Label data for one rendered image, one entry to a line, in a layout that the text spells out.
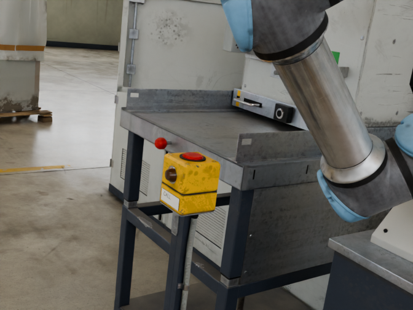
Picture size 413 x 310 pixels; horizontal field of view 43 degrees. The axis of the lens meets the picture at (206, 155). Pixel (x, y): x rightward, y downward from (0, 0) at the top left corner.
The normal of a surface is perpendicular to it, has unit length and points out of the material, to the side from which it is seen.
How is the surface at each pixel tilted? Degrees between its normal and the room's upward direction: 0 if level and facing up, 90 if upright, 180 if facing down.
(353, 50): 90
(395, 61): 90
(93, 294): 0
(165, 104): 90
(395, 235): 45
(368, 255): 0
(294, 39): 110
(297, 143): 90
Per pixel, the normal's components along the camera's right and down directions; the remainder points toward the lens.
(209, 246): -0.82, 0.05
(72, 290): 0.12, -0.96
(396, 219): -0.48, -0.64
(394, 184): -0.15, 0.22
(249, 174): 0.57, 0.28
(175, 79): 0.08, 0.27
